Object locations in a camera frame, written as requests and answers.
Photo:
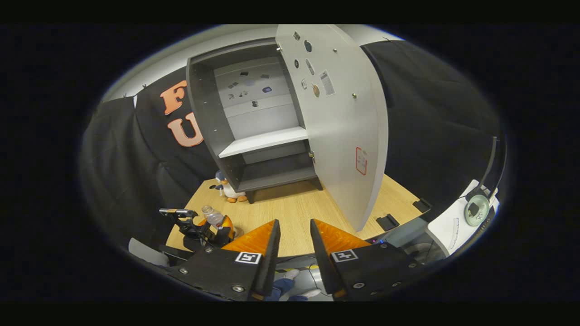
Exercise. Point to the grey cabinet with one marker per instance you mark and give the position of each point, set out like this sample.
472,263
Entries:
206,113

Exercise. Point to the black backdrop cloth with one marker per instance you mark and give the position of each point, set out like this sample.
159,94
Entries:
127,154
435,127

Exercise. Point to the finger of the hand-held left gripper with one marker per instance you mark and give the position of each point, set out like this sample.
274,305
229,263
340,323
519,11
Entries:
228,231

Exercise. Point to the penguin plush toy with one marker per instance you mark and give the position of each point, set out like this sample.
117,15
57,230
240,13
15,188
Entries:
230,192

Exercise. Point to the person's leg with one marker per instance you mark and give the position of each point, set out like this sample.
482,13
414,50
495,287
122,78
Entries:
283,290

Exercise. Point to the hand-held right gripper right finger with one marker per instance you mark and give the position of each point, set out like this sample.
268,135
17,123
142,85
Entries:
321,262

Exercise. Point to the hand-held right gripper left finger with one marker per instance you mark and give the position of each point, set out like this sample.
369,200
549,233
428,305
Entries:
270,258

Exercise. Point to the white cabinet door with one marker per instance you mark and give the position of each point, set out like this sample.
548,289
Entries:
340,127

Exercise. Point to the black stand with round base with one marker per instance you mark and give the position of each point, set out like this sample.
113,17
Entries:
476,210

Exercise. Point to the white shoe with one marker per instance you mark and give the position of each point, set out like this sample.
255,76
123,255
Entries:
291,273

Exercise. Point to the white side table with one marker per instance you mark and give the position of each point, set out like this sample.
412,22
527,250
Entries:
448,231

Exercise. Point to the clear plastic bottle red label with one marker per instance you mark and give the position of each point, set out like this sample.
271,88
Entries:
213,217

